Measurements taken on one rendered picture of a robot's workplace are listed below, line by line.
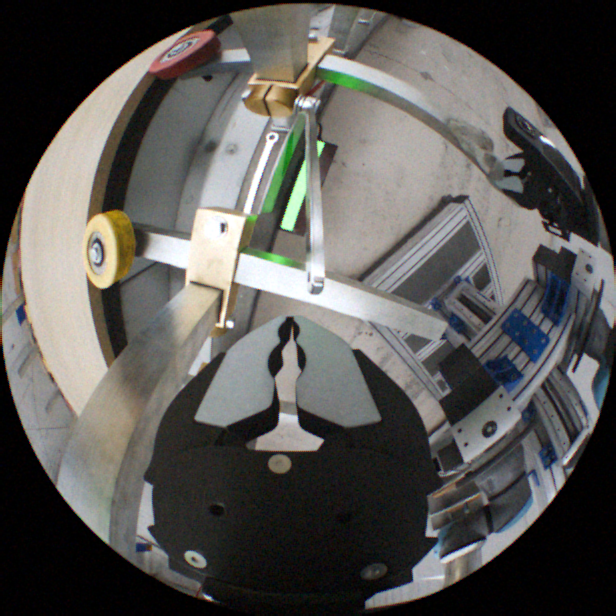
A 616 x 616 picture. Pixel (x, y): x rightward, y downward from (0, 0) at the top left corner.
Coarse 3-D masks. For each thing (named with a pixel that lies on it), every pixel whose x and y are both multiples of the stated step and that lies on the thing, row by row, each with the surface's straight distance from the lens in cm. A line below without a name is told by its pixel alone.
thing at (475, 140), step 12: (456, 120) 28; (456, 132) 27; (468, 132) 28; (480, 132) 30; (468, 144) 27; (480, 144) 29; (492, 144) 31; (480, 156) 28; (492, 156) 29; (492, 168) 30
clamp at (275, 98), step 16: (320, 48) 27; (256, 80) 23; (272, 80) 22; (304, 80) 22; (256, 96) 21; (272, 96) 21; (288, 96) 22; (256, 112) 25; (272, 112) 24; (288, 112) 22
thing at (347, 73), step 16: (208, 64) 30; (224, 64) 29; (240, 64) 28; (320, 64) 25; (336, 64) 26; (352, 64) 26; (336, 80) 26; (352, 80) 25; (368, 80) 25; (384, 80) 26; (384, 96) 26; (400, 96) 25; (416, 96) 26; (416, 112) 27; (432, 112) 26; (448, 112) 28; (432, 128) 29; (448, 128) 27; (496, 160) 33; (496, 176) 32
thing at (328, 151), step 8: (328, 152) 36; (320, 160) 35; (328, 160) 35; (320, 168) 35; (320, 176) 35; (320, 184) 35; (304, 200) 34; (304, 208) 34; (304, 216) 34; (296, 224) 34; (304, 224) 34
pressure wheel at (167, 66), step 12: (192, 36) 32; (204, 36) 29; (216, 36) 30; (168, 48) 33; (180, 48) 29; (192, 48) 27; (204, 48) 27; (216, 48) 29; (156, 60) 31; (168, 60) 28; (180, 60) 27; (192, 60) 27; (204, 60) 28; (156, 72) 28; (168, 72) 28; (180, 72) 28
